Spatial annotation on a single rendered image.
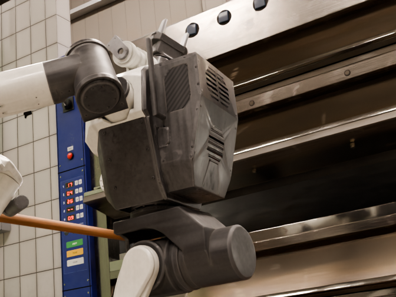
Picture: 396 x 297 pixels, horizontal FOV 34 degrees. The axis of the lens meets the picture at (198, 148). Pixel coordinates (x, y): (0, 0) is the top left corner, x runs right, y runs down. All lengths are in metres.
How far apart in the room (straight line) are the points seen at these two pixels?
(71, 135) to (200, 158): 1.56
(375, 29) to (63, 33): 1.54
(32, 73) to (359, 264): 1.26
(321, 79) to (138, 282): 1.22
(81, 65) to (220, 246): 0.46
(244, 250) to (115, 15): 7.38
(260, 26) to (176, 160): 1.25
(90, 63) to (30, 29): 2.01
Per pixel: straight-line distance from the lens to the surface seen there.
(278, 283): 2.25
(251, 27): 2.53
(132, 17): 8.40
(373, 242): 2.18
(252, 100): 2.42
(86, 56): 1.34
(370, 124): 2.07
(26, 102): 1.34
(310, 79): 2.35
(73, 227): 2.05
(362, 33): 2.33
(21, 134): 3.15
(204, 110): 1.38
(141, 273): 1.36
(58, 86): 1.33
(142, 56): 1.59
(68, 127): 2.90
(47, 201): 2.94
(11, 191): 1.57
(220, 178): 1.45
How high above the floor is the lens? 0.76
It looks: 18 degrees up
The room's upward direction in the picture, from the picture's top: 6 degrees counter-clockwise
